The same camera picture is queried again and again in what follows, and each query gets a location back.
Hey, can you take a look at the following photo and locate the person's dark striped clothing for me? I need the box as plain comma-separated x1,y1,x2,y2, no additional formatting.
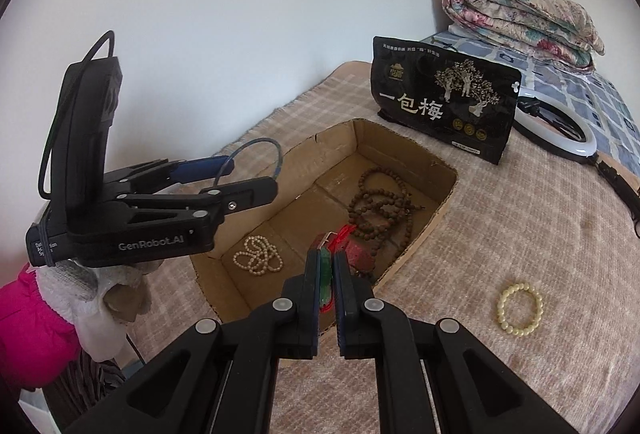
45,349,146,434

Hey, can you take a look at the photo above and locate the white ring light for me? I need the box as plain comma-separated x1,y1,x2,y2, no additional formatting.
510,86,598,161

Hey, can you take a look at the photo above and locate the blue patterned bed sheet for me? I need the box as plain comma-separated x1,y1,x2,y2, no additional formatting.
420,26,640,195

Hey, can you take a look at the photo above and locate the brown wooden bead necklace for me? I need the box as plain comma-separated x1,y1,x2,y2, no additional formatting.
346,166,426,259

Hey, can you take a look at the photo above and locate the cream bead bracelet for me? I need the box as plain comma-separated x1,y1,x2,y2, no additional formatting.
496,282,544,331

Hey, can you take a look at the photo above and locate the black folded tripod stand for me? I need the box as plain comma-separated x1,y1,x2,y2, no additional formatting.
592,154,640,239

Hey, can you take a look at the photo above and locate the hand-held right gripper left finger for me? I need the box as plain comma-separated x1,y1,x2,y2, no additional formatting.
62,248,323,434

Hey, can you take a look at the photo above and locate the cardboard box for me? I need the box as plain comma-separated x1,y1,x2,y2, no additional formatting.
190,118,460,367

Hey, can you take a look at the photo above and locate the black snack bag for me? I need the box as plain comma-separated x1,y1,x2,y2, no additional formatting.
372,35,522,166

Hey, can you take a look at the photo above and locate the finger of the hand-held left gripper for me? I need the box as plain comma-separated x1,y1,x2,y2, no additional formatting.
102,155,234,193
119,177,279,221

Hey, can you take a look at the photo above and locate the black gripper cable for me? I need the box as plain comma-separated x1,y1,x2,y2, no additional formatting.
39,31,115,265

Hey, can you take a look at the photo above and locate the green jade pendant red cord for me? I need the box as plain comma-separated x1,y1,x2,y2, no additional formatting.
310,224,358,315

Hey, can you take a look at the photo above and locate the pink plaid blanket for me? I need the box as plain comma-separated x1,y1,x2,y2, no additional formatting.
120,60,640,434

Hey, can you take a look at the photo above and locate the white pearl necklace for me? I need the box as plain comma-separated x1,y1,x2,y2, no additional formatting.
232,235,285,273

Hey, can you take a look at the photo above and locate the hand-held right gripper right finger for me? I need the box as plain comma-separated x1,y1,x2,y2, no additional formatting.
332,250,576,434

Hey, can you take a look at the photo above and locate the folded floral quilt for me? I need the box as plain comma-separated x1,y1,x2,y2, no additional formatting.
441,0,606,73

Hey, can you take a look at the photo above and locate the person's left forearm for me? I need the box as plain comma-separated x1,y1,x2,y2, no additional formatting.
0,264,83,390

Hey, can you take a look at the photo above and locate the person's left hand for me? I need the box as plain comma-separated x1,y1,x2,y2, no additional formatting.
37,256,163,362

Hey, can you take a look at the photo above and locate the thin dark bangle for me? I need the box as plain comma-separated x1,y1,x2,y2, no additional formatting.
216,139,284,182

